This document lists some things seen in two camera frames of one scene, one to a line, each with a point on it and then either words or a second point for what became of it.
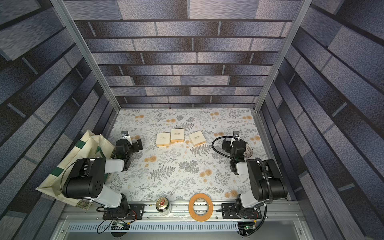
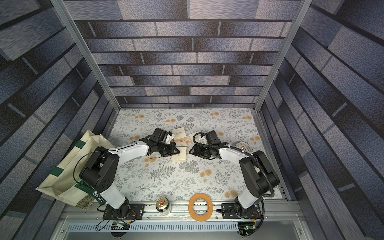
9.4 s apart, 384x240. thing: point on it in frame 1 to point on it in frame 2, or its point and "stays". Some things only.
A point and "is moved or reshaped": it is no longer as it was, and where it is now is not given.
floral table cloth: [177, 160] stays
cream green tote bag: [92, 145] stays
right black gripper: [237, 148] to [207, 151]
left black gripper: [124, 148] to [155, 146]
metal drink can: [163, 206] stays
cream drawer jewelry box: [163, 139] is moved or reshaped
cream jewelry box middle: [177, 135] stays
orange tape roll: [197, 217] stays
